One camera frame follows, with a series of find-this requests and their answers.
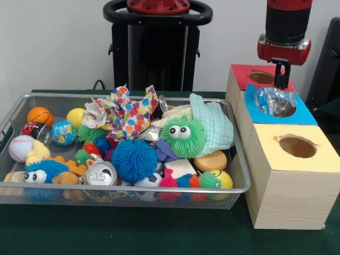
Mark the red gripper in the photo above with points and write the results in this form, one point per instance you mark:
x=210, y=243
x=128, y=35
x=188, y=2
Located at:
x=284, y=54

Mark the crushed clear plastic bottle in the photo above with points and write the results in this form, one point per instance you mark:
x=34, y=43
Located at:
x=273, y=102

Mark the mint green cloth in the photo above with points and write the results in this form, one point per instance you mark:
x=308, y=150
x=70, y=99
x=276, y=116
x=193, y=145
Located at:
x=220, y=127

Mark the cream knit cloth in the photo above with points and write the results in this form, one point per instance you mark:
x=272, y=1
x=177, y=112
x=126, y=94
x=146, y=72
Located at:
x=175, y=112

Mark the green spiky rubber ball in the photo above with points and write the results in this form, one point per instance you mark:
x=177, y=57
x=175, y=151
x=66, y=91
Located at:
x=186, y=144

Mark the colourful polka-dot cloth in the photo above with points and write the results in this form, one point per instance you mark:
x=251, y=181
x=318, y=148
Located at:
x=127, y=114

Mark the shallow silver mesh bin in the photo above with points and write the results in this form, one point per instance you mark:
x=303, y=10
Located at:
x=233, y=159

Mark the wooden three-hole box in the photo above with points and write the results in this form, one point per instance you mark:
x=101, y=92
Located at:
x=292, y=202

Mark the black upright panel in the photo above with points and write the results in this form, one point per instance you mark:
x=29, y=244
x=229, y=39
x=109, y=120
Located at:
x=329, y=66

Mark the round orange sponge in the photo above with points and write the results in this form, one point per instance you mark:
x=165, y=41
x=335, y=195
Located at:
x=210, y=160

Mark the yellow smiley ball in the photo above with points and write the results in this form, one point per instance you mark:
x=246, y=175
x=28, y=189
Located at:
x=225, y=180

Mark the rainbow spiky caterpillar toy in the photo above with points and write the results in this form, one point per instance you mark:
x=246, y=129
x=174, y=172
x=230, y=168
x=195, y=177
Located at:
x=168, y=182

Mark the blue spiky rubber ball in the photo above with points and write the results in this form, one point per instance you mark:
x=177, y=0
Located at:
x=134, y=159

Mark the green spiky ball with eyes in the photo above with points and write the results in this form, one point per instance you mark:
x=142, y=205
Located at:
x=90, y=132

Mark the silver-top drink can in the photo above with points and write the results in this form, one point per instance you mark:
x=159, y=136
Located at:
x=99, y=175

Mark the dark green table cloth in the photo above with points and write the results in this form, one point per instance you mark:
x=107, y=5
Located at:
x=132, y=233

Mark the white baseball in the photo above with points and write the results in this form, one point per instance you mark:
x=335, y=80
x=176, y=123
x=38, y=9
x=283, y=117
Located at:
x=20, y=148

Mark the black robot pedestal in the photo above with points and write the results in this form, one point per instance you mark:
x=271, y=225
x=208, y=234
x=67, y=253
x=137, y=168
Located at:
x=159, y=53

